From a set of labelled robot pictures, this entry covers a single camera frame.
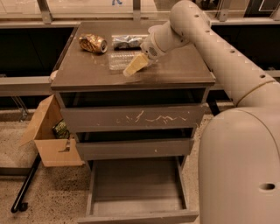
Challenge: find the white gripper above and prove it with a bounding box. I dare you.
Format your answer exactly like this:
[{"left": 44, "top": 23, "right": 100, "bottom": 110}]
[{"left": 123, "top": 25, "right": 165, "bottom": 77}]

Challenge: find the clear plastic water bottle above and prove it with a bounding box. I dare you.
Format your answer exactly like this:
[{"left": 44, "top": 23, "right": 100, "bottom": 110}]
[{"left": 108, "top": 51, "right": 141, "bottom": 70}]

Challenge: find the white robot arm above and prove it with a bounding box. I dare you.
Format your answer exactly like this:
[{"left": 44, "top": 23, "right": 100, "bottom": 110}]
[{"left": 123, "top": 0, "right": 280, "bottom": 224}]

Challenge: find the grey top drawer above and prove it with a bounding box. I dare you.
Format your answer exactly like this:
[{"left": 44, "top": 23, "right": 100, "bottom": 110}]
[{"left": 61, "top": 88, "right": 205, "bottom": 133}]

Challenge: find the grey drawer cabinet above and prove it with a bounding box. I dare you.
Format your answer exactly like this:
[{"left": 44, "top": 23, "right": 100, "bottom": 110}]
[{"left": 56, "top": 21, "right": 210, "bottom": 165}]

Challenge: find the grey middle drawer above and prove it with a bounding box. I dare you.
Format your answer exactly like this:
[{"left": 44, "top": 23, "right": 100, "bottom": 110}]
[{"left": 76, "top": 128, "right": 193, "bottom": 161}]

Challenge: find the grey open bottom drawer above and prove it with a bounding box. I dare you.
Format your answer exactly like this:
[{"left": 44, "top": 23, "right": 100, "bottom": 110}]
[{"left": 78, "top": 157, "right": 199, "bottom": 224}]

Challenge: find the crushed gold soda can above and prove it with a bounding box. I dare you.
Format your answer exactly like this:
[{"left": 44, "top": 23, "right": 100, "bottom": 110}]
[{"left": 79, "top": 34, "right": 108, "bottom": 53}]

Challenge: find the green snack bag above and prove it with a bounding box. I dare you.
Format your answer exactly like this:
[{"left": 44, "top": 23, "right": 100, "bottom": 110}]
[{"left": 52, "top": 120, "right": 70, "bottom": 139}]

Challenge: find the open cardboard box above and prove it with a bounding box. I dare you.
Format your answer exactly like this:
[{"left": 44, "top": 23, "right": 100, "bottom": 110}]
[{"left": 20, "top": 94, "right": 84, "bottom": 167}]

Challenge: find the metal window railing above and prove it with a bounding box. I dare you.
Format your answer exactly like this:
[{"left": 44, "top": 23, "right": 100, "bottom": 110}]
[{"left": 0, "top": 68, "right": 280, "bottom": 97}]

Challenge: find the black wheeled floor bar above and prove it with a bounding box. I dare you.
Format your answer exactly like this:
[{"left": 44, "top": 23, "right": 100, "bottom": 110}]
[{"left": 10, "top": 154, "right": 41, "bottom": 214}]

